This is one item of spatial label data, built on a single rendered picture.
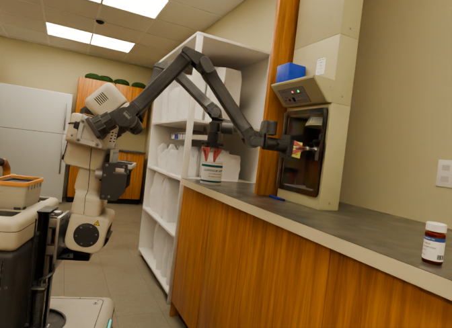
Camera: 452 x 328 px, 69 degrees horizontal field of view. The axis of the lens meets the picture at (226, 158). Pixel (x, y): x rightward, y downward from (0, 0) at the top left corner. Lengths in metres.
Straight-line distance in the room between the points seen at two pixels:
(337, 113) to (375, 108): 0.42
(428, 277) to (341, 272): 0.28
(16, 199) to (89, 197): 0.28
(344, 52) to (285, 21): 0.44
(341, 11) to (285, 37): 0.36
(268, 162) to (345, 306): 0.92
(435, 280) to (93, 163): 1.28
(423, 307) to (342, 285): 0.24
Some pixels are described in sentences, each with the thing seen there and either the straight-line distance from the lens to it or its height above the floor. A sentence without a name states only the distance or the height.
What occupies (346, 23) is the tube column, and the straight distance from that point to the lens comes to 1.63.
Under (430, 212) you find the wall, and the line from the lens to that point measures 1.70.
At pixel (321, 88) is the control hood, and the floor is 1.46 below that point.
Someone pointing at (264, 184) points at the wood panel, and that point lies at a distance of 1.76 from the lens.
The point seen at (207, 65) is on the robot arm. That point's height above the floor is 1.48.
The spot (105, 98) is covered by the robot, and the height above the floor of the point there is 1.31.
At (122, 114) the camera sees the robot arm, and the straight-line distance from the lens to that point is 1.34.
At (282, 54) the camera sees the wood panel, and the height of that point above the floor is 1.69.
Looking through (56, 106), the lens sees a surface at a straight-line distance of 5.99.
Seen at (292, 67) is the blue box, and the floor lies 1.58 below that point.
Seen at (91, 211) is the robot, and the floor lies 0.83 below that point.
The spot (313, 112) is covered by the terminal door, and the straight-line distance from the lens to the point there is 1.57.
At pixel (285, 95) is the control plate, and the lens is 1.67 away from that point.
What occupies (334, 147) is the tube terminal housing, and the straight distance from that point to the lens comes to 1.53.
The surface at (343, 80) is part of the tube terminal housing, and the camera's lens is 1.57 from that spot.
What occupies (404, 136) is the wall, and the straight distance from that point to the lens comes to 1.79.
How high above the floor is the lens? 1.14
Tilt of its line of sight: 1 degrees down
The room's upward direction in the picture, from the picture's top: 6 degrees clockwise
